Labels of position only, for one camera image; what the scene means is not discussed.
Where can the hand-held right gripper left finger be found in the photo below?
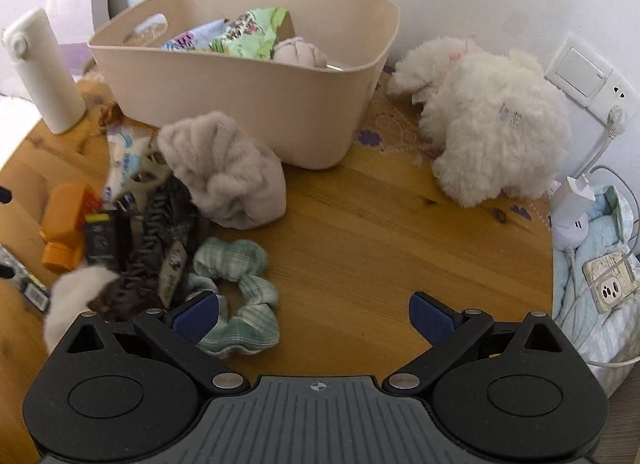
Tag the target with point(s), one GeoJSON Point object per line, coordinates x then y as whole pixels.
{"type": "Point", "coordinates": [192, 319]}

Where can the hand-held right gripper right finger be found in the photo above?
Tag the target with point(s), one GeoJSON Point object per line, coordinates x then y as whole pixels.
{"type": "Point", "coordinates": [432, 319]}

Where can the green plaid scrunchie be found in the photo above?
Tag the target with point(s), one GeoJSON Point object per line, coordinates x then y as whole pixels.
{"type": "Point", "coordinates": [250, 284]}

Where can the dark brown scrunchie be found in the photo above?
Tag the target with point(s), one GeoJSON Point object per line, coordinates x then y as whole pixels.
{"type": "Point", "coordinates": [160, 224]}

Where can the small black packet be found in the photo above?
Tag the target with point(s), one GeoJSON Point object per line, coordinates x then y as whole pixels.
{"type": "Point", "coordinates": [102, 239]}

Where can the khaki hair claw clip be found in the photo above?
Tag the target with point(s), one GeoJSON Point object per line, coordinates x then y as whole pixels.
{"type": "Point", "coordinates": [145, 179]}

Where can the beige fluffy scrunchie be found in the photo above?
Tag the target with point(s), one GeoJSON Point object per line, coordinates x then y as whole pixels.
{"type": "Point", "coordinates": [225, 174]}

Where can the orange plastic bottle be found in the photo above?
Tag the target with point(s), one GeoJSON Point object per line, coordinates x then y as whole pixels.
{"type": "Point", "coordinates": [65, 219]}

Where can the blue white tissue pack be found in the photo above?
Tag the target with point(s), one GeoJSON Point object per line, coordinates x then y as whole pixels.
{"type": "Point", "coordinates": [125, 154]}

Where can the beige plastic storage bin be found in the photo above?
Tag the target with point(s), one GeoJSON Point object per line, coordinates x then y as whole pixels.
{"type": "Point", "coordinates": [250, 104]}

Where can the white blue snack packet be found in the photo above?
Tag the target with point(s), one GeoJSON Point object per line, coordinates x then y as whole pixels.
{"type": "Point", "coordinates": [192, 36]}

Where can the pink fluffy scrunchie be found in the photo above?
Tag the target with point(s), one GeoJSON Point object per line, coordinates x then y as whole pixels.
{"type": "Point", "coordinates": [300, 51]}

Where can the light green snack packet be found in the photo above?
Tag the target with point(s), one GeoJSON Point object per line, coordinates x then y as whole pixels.
{"type": "Point", "coordinates": [250, 34]}

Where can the wooden desktop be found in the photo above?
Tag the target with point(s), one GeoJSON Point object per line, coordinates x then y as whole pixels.
{"type": "Point", "coordinates": [350, 224]}

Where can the white charger adapter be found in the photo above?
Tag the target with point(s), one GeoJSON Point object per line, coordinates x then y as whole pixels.
{"type": "Point", "coordinates": [570, 214]}

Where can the white power strip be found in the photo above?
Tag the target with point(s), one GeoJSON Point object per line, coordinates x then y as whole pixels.
{"type": "Point", "coordinates": [610, 284]}

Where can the white fluffy plush toy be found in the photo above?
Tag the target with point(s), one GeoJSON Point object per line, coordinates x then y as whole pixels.
{"type": "Point", "coordinates": [500, 139]}

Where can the light blue blanket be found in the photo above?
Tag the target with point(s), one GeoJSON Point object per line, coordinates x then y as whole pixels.
{"type": "Point", "coordinates": [610, 224]}

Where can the white thermos bottle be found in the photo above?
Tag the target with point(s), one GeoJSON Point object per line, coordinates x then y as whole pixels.
{"type": "Point", "coordinates": [47, 79]}

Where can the white wall switch socket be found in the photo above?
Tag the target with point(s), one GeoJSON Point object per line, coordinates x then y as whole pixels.
{"type": "Point", "coordinates": [580, 69]}

